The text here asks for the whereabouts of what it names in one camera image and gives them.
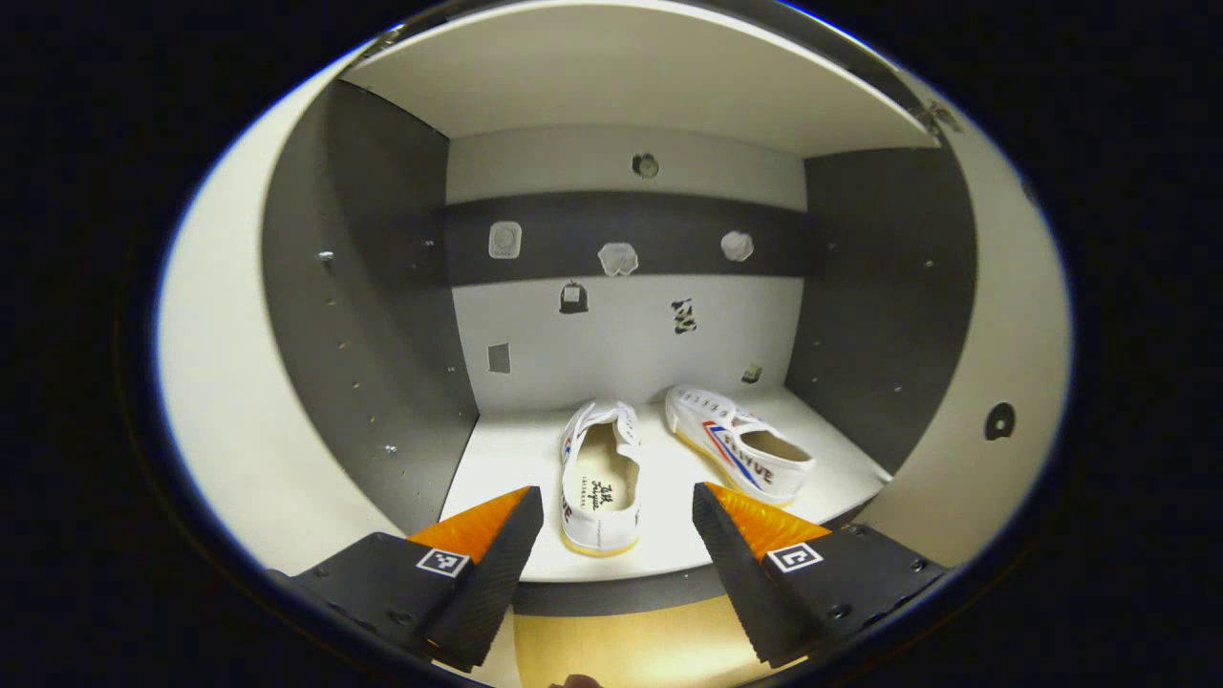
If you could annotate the white shoe cabinet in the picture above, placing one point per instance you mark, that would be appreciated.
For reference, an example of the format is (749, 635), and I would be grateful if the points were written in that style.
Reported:
(621, 334)

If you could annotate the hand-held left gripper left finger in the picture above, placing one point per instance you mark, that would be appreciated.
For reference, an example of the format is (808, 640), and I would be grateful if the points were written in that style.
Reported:
(487, 583)

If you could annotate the white canvas shoe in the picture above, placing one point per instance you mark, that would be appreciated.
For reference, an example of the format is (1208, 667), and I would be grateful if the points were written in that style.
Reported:
(600, 497)
(745, 449)

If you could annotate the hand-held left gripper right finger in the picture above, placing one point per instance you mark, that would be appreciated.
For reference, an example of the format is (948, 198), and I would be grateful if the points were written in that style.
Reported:
(740, 583)

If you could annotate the white shoe cabinet door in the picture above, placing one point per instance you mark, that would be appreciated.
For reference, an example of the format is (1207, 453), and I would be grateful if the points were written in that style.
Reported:
(994, 363)
(239, 382)

